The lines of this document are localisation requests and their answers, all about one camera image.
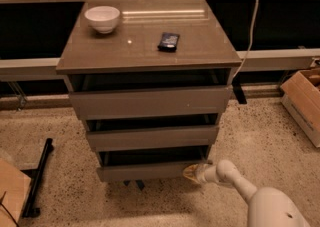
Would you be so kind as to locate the dark snack packet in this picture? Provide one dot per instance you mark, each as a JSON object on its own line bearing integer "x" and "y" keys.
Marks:
{"x": 168, "y": 42}

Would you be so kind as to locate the grey drawer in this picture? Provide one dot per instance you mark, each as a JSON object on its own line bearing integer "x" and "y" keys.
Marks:
{"x": 153, "y": 132}
{"x": 151, "y": 94}
{"x": 145, "y": 164}

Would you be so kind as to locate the grey drawer cabinet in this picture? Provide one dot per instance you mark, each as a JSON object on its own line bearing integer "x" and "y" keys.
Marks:
{"x": 133, "y": 45}

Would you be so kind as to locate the cardboard box right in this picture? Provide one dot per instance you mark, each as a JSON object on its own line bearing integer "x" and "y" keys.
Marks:
{"x": 302, "y": 100}

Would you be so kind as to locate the grey top drawer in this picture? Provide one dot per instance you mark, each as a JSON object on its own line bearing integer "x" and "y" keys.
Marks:
{"x": 151, "y": 94}

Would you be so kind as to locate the cardboard box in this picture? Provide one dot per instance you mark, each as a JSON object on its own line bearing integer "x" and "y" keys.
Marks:
{"x": 302, "y": 100}
{"x": 14, "y": 188}

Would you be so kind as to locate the grey middle drawer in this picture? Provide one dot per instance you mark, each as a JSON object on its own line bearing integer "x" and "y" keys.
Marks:
{"x": 153, "y": 132}

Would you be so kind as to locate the white ceramic bowl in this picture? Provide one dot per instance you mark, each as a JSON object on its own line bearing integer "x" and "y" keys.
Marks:
{"x": 103, "y": 19}

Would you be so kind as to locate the black cabinet foot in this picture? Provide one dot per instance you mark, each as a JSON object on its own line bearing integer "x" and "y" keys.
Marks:
{"x": 239, "y": 94}

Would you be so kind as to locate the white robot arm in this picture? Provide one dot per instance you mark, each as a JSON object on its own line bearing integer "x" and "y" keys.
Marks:
{"x": 267, "y": 206}

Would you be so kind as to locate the cardboard box left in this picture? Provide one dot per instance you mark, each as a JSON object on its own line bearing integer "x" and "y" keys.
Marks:
{"x": 14, "y": 188}

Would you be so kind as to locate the black metal bar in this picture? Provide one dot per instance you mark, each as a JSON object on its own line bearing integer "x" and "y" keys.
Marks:
{"x": 36, "y": 174}

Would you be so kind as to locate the grey bottom drawer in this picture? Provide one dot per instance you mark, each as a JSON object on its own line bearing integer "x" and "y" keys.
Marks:
{"x": 145, "y": 164}

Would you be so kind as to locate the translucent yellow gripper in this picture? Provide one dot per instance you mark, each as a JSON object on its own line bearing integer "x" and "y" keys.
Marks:
{"x": 205, "y": 173}

